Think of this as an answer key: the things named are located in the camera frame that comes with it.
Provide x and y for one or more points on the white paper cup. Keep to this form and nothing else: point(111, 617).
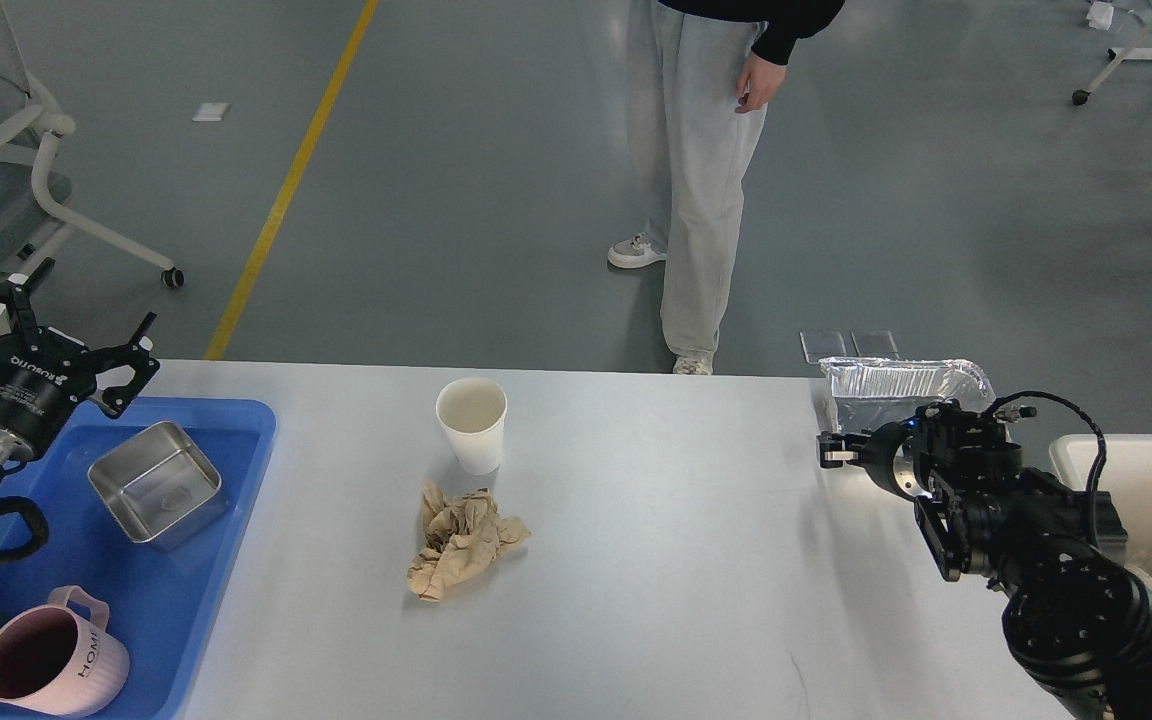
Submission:
point(472, 412)

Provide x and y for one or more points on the crumpled brown paper napkin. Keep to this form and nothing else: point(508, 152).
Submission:
point(463, 536)

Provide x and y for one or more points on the person in grey trousers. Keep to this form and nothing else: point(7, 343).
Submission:
point(700, 77)

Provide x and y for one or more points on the blue plastic tray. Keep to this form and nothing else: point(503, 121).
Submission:
point(162, 603)

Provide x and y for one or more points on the stainless steel rectangular container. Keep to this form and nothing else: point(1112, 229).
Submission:
point(159, 486)

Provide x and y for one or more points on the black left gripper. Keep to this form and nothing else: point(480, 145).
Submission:
point(21, 395)

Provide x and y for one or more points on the clear plastic lid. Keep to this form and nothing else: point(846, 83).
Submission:
point(881, 344)
point(819, 345)

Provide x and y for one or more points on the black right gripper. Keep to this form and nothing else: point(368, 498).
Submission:
point(882, 455)

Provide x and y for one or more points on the aluminium foil tray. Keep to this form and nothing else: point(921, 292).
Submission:
point(868, 392)

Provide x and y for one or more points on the pink ceramic mug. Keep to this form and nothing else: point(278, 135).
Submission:
point(59, 658)

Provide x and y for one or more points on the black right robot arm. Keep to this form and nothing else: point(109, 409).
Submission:
point(1076, 621)

